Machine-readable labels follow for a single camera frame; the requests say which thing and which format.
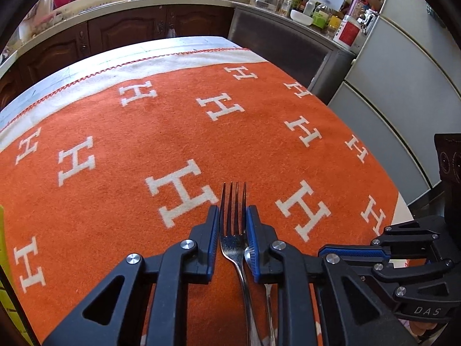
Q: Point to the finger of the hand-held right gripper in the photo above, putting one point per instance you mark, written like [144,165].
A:
[414,270]
[414,238]

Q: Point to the hanging plastic bag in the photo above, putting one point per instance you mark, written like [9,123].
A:
[172,32]

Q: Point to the orange patterned blanket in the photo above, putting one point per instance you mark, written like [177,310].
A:
[144,133]

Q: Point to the white refrigerator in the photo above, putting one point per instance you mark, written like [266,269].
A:
[403,97]

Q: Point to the steel fork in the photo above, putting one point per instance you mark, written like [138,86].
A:
[234,245]

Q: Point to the light blue tablecloth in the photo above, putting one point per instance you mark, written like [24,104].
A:
[108,56]

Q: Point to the green label bottle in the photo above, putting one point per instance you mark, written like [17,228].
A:
[321,18]

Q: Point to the white jar red label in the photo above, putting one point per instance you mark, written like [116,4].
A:
[347,32]

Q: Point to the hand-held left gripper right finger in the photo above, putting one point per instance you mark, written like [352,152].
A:
[252,234]

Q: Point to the small steel spoon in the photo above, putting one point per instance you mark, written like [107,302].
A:
[269,306]

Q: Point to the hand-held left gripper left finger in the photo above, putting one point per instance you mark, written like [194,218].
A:
[215,238]

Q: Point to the white kitchen countertop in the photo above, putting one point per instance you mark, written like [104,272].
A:
[126,4]

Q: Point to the person's right hand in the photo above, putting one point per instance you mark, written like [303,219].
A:
[423,329]

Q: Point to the white bowl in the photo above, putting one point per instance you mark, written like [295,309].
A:
[300,17]

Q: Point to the green plastic utensil tray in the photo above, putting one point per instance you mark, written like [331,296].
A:
[3,245]

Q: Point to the grey cabinet appliance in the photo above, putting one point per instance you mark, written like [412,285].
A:
[284,50]

